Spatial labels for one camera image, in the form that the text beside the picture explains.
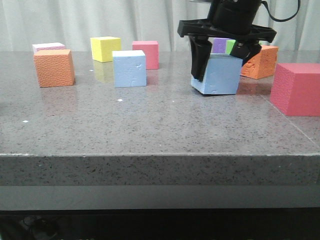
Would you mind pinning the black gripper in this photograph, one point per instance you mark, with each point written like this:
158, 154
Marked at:
232, 19

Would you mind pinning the blue foam block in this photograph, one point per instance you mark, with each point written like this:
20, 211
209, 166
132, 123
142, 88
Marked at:
222, 75
129, 68

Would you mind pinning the purple foam block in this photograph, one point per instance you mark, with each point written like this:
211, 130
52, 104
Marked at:
220, 45

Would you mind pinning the green foam block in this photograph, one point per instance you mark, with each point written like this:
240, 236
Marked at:
229, 46

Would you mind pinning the right orange foam block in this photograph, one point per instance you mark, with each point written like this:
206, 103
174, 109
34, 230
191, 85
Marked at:
263, 64

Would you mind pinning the orange foam block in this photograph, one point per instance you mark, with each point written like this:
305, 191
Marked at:
54, 68
263, 64

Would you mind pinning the middle red foam block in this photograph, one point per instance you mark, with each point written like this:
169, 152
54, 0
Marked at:
151, 51

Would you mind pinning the large red foam block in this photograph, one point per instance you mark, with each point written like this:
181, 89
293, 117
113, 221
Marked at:
296, 89

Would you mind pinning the yellow foam block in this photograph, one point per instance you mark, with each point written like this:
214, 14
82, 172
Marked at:
102, 48

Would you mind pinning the pink foam block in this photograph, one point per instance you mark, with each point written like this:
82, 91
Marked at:
48, 46

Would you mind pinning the left orange foam block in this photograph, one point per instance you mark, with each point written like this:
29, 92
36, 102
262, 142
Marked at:
54, 68

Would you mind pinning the grey curtain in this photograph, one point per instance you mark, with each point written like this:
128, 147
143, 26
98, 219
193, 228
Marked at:
73, 22

